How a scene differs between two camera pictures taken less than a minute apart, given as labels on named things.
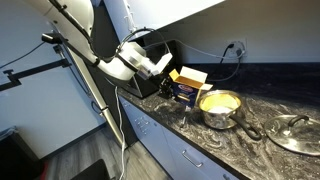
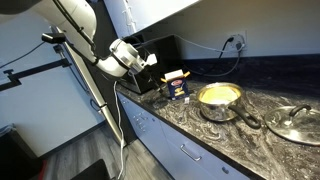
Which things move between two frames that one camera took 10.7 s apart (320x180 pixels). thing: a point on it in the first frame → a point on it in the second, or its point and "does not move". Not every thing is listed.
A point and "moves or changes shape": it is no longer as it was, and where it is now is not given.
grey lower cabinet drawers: x=179 y=155 does not move
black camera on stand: x=53 y=37 does not move
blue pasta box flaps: x=188 y=85 moves or changes shape
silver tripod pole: x=85 y=76 does not move
